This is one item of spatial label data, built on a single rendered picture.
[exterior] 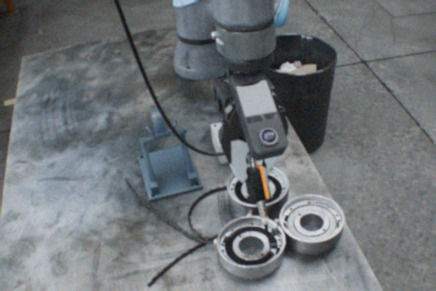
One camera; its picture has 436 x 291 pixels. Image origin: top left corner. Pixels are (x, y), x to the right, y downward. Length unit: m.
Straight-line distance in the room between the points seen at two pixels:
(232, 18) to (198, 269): 0.40
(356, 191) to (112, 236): 1.36
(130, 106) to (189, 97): 0.13
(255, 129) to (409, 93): 2.12
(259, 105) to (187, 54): 0.60
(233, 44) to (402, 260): 1.39
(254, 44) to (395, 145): 1.78
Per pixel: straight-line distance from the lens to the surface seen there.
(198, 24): 1.19
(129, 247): 0.88
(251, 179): 0.76
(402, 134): 2.43
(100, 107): 1.21
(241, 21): 0.62
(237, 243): 0.82
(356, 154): 2.28
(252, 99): 0.66
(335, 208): 0.87
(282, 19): 1.18
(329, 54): 2.16
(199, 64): 1.23
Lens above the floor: 1.46
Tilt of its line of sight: 40 degrees down
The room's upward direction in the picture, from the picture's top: 5 degrees counter-clockwise
